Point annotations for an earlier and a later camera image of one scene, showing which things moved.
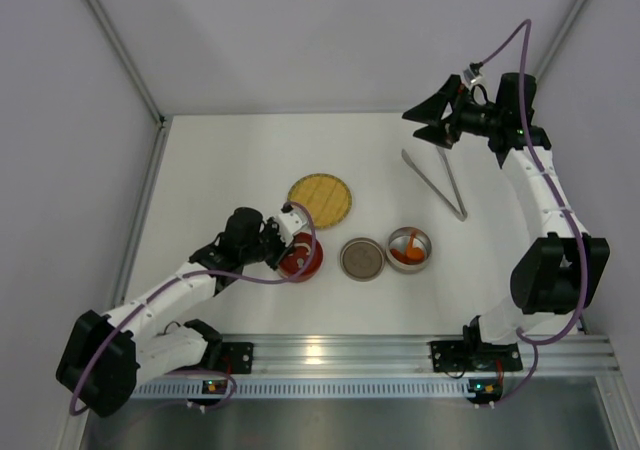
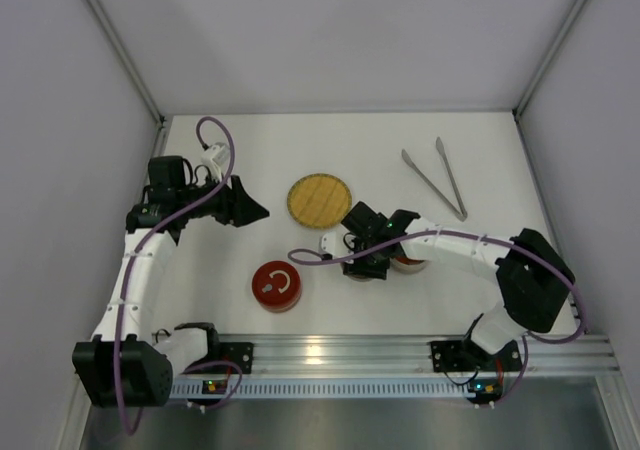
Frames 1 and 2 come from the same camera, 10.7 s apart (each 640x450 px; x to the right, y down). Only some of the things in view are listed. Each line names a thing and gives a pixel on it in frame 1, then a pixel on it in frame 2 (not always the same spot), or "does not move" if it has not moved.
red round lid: x=298 y=257 -> x=277 y=285
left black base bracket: x=235 y=358 does not move
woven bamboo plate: x=328 y=198 does not move
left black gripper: x=273 y=245 -> x=233 y=203
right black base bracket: x=453 y=357 does not move
